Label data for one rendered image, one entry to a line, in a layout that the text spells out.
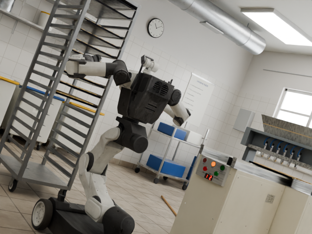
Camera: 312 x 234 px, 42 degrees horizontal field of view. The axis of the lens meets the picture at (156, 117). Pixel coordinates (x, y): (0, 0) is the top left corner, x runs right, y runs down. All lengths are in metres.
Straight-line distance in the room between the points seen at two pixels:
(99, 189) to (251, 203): 1.06
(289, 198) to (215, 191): 0.72
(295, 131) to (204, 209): 1.06
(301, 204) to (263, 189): 0.35
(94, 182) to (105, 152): 0.21
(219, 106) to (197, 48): 1.30
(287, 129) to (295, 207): 0.63
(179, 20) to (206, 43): 0.76
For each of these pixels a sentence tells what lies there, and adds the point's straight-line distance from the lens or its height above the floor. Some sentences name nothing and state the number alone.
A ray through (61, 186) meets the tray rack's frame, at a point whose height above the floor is 0.14.
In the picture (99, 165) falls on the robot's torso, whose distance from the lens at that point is 2.86.
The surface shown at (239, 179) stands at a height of 0.78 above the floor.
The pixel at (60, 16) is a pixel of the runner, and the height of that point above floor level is 1.50.
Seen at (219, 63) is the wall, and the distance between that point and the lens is 7.91.
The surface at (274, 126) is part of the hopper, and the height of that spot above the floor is 1.25.
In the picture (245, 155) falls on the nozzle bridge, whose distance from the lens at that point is 3.63.
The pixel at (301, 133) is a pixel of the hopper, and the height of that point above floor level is 1.26.
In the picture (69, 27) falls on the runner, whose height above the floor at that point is 1.40.
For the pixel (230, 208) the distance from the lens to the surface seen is 2.79.
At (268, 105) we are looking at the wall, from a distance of 7.83.
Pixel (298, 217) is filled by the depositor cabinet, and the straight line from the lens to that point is 3.23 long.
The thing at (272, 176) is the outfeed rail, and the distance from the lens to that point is 3.10.
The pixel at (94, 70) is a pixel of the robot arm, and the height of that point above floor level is 1.10.
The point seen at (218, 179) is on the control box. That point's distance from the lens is 2.73.
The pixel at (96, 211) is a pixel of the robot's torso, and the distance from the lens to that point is 2.61.
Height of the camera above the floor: 0.95
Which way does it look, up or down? level
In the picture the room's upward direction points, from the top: 21 degrees clockwise
